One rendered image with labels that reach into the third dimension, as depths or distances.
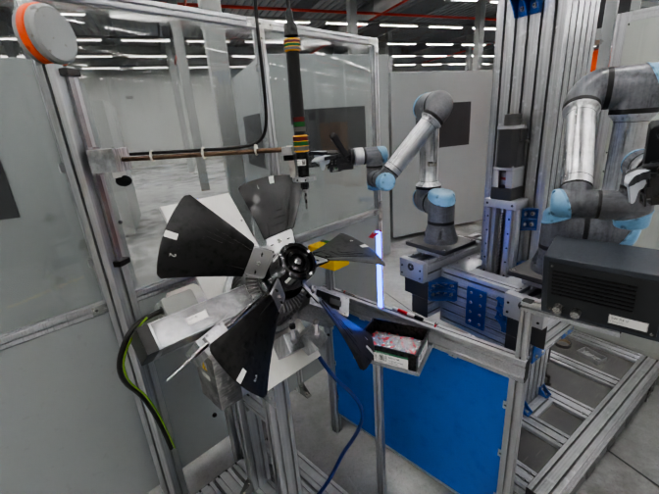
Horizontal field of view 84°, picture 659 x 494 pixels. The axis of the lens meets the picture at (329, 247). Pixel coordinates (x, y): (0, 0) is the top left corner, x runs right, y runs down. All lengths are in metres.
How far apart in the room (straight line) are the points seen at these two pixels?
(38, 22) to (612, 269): 1.59
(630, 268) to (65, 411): 1.84
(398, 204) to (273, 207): 3.82
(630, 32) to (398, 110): 2.79
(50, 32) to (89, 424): 1.37
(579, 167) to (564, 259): 0.27
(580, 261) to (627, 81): 0.55
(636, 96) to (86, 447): 2.21
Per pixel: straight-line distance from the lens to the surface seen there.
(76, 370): 1.72
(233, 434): 2.00
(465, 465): 1.72
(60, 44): 1.43
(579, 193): 1.15
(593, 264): 1.07
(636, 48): 2.52
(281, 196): 1.20
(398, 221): 4.97
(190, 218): 1.02
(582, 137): 1.26
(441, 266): 1.69
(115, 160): 1.31
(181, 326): 1.04
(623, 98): 1.38
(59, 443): 1.85
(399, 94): 4.82
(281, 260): 1.01
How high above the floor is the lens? 1.59
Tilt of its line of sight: 19 degrees down
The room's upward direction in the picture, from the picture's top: 4 degrees counter-clockwise
